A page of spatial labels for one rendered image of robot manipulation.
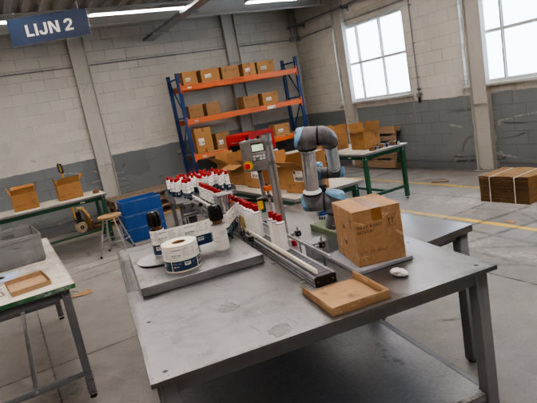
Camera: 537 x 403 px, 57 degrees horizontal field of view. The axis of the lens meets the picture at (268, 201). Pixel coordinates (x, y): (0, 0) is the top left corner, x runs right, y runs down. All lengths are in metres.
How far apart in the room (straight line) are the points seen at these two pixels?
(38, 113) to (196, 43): 3.48
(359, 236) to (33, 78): 8.58
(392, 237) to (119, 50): 8.77
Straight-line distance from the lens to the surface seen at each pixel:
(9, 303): 3.40
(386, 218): 2.40
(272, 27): 11.99
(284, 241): 2.70
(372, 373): 2.81
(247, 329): 2.04
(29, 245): 4.27
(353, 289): 2.23
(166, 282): 2.67
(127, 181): 10.46
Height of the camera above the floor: 1.69
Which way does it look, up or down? 11 degrees down
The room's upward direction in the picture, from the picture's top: 11 degrees counter-clockwise
